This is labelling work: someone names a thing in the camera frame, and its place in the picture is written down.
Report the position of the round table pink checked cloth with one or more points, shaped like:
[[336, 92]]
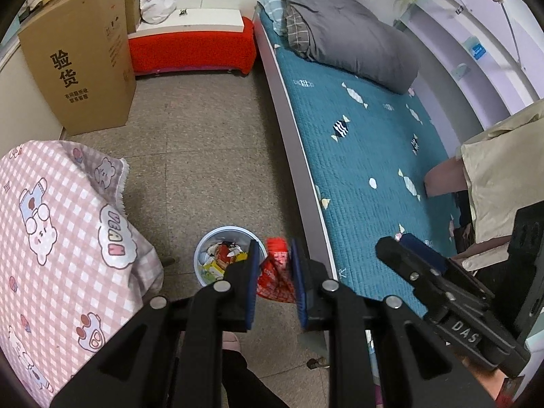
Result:
[[55, 242]]

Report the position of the pink garment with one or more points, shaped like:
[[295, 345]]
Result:
[[444, 176]]

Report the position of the blue plastic bucket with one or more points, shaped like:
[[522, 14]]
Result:
[[221, 233]]

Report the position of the small blue box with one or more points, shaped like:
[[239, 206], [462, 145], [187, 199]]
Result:
[[478, 51]]

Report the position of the bright red snack bag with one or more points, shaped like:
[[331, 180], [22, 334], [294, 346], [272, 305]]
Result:
[[276, 276]]

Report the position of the small cardboard box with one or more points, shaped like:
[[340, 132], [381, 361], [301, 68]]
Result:
[[132, 10]]

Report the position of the white plastic bag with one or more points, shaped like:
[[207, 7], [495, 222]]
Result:
[[157, 6]]

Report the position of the cream low cabinet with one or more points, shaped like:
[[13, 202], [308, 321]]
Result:
[[17, 93]]

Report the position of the teal candy print bed sheet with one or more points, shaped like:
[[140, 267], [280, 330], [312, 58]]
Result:
[[361, 157]]

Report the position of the black hanging garment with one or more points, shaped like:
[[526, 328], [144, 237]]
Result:
[[465, 229]]

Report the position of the red white wrapper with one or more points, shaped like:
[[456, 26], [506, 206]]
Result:
[[227, 251]]

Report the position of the small pale shelf ornament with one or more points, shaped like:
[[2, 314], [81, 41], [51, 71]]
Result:
[[462, 70]]

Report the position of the small black hair clip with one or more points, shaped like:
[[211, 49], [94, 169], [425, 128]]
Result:
[[183, 11]]

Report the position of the white board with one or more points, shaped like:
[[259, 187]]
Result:
[[204, 20]]

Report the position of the large cardboard box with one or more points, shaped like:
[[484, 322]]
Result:
[[80, 63]]

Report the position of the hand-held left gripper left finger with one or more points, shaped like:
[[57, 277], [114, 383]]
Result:
[[253, 274]]

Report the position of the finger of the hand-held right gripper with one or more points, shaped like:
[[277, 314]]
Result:
[[408, 270], [425, 250]]

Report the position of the cream hanging shirt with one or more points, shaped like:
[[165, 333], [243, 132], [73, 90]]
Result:
[[505, 170]]

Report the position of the light green bunk bed frame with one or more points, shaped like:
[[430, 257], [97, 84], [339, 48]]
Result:
[[293, 136]]

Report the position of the small metal object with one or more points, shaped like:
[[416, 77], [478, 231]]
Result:
[[316, 364]]

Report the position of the blue checked pillow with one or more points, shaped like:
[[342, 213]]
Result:
[[272, 15]]

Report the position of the pink slipper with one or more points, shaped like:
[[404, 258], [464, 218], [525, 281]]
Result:
[[230, 340]]

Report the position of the grey duvet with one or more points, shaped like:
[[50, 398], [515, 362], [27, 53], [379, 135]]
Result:
[[348, 29]]

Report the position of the person's right hand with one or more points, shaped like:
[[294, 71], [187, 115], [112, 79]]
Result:
[[484, 384]]

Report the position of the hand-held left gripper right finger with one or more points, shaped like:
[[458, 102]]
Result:
[[298, 282]]

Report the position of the person's leg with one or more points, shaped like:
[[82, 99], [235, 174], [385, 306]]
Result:
[[250, 378]]

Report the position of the red covered bench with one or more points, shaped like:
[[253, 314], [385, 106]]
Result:
[[191, 51]]

